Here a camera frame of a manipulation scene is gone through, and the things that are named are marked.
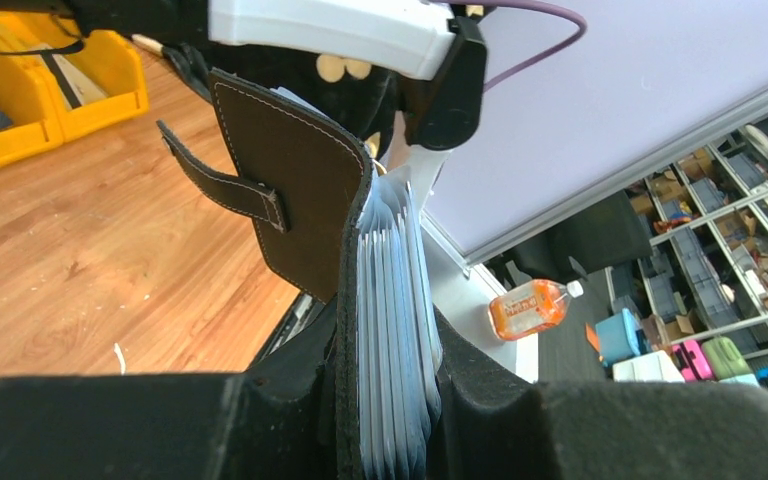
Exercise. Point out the black floral blanket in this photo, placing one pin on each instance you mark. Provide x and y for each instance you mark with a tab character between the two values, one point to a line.
361	97

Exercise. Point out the storage shelving rack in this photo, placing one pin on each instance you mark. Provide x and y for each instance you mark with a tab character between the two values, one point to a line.
705	217

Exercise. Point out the orange plastic bottle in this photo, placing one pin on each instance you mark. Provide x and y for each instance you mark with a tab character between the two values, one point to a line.
531	308

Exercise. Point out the yellow three-compartment bin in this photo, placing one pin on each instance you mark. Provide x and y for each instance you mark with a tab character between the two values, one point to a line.
29	94

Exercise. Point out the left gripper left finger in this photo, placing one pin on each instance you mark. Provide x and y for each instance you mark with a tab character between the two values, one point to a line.
126	430

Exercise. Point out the teal box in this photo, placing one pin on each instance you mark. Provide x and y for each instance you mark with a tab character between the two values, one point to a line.
618	339

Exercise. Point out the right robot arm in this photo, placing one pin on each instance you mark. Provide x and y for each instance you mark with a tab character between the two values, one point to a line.
440	57

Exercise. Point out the gold cards in bin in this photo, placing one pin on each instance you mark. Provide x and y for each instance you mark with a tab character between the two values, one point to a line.
75	87

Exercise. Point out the black leather card holder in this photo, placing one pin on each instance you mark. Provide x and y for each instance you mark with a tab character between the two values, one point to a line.
355	395

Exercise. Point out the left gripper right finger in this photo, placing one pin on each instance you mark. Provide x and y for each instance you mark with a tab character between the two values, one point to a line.
495	425

